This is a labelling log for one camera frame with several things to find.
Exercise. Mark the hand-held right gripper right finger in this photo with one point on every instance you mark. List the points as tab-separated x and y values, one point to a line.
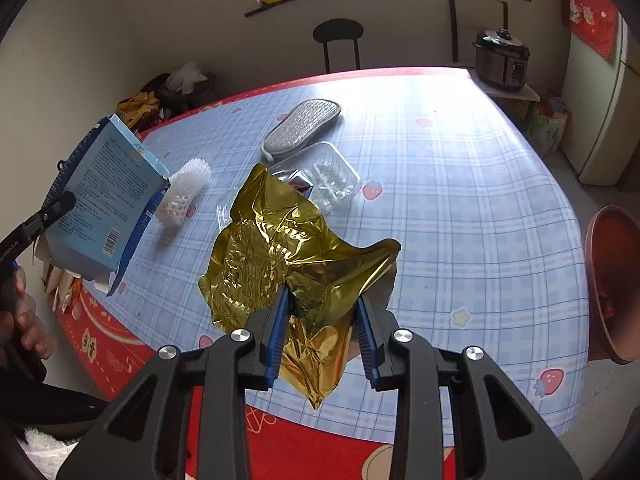
367	342

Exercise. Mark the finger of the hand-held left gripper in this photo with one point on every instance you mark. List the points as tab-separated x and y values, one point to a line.
45	217

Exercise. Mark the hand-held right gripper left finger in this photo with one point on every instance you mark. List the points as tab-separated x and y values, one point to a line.
277	332

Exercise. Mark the blue cardboard box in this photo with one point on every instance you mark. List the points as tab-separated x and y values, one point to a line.
100	195

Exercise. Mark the gold foil wrapper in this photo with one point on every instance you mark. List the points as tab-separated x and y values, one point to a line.
270	240

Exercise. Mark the brown plastic bucket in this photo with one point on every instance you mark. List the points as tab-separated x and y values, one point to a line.
615	270

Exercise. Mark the person's left forearm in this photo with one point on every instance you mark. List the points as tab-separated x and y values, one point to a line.
45	395

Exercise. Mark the person's left hand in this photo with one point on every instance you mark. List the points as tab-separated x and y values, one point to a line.
30	322

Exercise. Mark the white foam fruit net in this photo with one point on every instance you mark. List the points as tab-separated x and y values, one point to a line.
182	195

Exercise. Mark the yellow bag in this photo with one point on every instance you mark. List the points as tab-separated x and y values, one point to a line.
137	107

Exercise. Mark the clear plastic tray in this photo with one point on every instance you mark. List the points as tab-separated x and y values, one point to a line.
332	175

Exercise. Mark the blue plaid tablecloth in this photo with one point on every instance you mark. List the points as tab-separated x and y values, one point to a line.
450	185

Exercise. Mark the black bin with white bag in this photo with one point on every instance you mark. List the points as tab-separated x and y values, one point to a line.
185	82

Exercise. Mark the colourful gift bag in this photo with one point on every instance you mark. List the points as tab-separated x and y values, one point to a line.
547	127

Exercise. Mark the small white table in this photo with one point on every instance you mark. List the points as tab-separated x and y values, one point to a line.
515	96

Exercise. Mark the electric pressure cooker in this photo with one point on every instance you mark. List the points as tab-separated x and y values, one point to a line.
500	60

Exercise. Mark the cream refrigerator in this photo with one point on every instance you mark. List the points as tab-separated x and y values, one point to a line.
595	125

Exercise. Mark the dark wooden chair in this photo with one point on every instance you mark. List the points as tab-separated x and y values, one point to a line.
452	25

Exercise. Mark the red printed hanging cloth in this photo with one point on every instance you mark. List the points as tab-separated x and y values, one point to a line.
590	15

